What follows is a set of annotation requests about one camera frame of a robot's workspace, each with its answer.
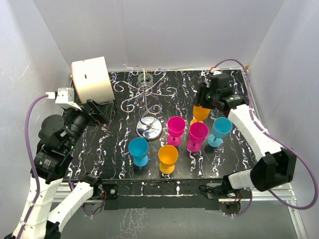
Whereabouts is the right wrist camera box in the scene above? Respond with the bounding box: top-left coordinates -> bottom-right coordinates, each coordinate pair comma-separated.
209,69 -> 222,76

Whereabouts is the blue wine glass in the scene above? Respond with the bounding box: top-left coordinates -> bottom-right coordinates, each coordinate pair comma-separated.
129,137 -> 149,167
207,117 -> 233,148

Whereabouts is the blue wine glass left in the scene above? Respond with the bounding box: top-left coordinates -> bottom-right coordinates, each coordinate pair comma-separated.
129,137 -> 149,167

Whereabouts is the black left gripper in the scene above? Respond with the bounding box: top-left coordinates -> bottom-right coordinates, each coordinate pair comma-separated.
65,98 -> 113,151

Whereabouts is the pink wine glass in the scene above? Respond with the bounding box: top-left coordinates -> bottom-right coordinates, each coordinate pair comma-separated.
167,117 -> 186,146
186,122 -> 209,152

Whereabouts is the aluminium frame rail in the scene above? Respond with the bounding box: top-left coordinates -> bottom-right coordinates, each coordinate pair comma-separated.
241,66 -> 308,239

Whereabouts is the clear tape roll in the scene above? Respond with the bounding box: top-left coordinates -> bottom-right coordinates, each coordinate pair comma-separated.
138,73 -> 154,86

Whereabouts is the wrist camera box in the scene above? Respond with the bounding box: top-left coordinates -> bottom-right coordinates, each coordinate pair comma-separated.
55,88 -> 74,104
209,69 -> 222,76

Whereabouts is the orange wine glass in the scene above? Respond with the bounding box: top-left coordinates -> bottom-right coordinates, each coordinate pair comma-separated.
190,106 -> 211,125
158,144 -> 178,174

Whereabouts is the blue wine glass right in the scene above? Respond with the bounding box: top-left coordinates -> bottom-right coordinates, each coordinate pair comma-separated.
207,117 -> 233,148

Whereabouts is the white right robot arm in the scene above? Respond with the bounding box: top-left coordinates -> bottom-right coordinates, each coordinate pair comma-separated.
194,71 -> 297,198

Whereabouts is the orange wine glass front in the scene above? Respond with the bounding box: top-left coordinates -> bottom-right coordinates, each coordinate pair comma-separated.
158,144 -> 178,174

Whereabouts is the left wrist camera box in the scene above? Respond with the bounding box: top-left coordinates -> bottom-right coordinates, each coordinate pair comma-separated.
55,88 -> 74,104

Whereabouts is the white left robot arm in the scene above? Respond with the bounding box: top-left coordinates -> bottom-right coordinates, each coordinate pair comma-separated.
6,98 -> 108,239

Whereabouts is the white cylindrical box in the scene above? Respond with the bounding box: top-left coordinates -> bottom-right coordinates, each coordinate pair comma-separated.
71,56 -> 115,104

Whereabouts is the chrome wire wine glass rack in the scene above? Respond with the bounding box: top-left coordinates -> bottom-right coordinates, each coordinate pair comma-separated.
113,66 -> 177,141

